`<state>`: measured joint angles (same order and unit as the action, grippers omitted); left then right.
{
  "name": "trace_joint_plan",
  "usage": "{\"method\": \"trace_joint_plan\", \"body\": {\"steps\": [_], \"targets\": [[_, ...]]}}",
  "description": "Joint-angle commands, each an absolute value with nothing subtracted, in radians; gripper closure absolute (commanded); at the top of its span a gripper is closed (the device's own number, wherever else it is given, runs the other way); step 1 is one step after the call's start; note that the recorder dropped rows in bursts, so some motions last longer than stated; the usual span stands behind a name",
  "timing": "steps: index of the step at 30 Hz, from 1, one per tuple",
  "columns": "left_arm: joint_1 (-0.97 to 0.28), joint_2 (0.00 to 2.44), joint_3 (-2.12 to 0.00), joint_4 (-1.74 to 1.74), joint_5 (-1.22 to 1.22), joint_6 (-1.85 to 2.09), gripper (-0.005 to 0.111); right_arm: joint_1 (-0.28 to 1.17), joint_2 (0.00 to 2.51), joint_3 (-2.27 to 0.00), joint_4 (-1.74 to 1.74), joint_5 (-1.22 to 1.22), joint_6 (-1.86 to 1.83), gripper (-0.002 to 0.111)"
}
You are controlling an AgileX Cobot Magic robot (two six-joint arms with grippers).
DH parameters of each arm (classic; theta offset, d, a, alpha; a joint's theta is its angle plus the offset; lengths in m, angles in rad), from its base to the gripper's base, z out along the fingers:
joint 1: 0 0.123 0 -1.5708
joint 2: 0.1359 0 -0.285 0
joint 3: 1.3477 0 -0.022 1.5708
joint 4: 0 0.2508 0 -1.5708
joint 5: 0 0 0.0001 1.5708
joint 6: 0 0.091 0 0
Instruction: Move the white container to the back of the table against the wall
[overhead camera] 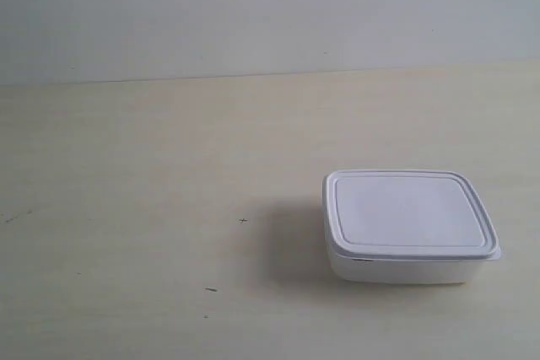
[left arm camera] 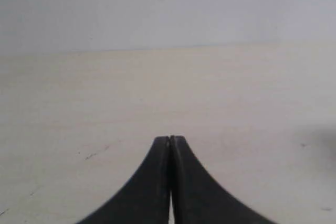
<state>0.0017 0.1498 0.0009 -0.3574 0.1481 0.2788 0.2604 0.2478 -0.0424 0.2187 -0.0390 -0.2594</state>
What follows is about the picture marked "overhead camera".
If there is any white lidded plastic container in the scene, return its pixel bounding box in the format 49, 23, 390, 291
322, 169, 502, 285

